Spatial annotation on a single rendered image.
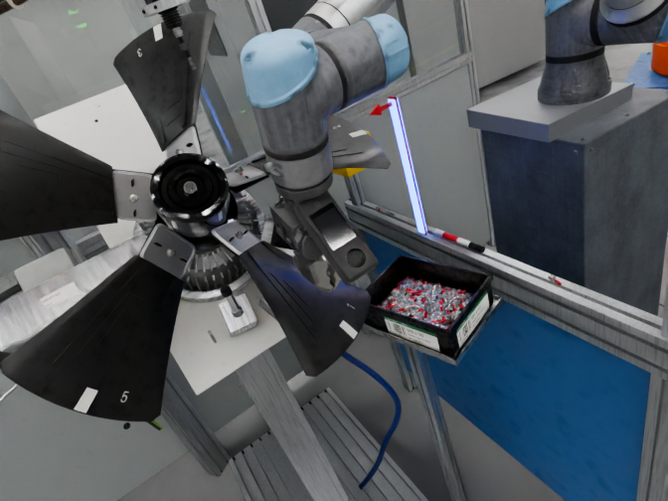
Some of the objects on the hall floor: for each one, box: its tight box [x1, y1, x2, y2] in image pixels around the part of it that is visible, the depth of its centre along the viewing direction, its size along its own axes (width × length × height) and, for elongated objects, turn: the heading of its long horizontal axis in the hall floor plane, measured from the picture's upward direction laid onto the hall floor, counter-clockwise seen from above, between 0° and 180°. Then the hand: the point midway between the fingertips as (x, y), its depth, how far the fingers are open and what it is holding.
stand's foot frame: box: [229, 388, 428, 501], centre depth 147 cm, size 62×46×8 cm
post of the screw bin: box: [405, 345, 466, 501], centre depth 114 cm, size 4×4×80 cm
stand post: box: [236, 349, 349, 501], centre depth 118 cm, size 4×9×91 cm, turn 147°
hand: (332, 287), depth 65 cm, fingers closed
